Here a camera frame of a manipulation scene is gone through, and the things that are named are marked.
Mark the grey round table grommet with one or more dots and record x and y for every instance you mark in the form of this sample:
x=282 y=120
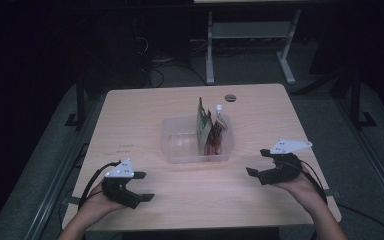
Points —
x=230 y=98

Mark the white and red sauce pouch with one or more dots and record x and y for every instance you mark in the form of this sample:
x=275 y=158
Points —
x=220 y=118

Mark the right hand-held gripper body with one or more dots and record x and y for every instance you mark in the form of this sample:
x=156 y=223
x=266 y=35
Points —
x=285 y=171

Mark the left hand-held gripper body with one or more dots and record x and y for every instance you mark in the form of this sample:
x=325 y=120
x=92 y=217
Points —
x=116 y=191

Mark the white metal desk frame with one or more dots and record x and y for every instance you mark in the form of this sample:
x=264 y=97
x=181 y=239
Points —
x=250 y=30

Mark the clear plastic container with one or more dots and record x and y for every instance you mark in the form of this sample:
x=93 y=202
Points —
x=180 y=143

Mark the green and white food pouch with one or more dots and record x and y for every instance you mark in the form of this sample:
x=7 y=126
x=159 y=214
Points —
x=202 y=128

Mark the person's left hand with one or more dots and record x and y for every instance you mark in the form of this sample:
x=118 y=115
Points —
x=95 y=205

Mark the person's right hand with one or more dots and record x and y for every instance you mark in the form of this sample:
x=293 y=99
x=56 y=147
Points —
x=308 y=193

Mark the grey metal floor rail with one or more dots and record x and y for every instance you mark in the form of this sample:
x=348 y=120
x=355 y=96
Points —
x=56 y=186
x=376 y=160

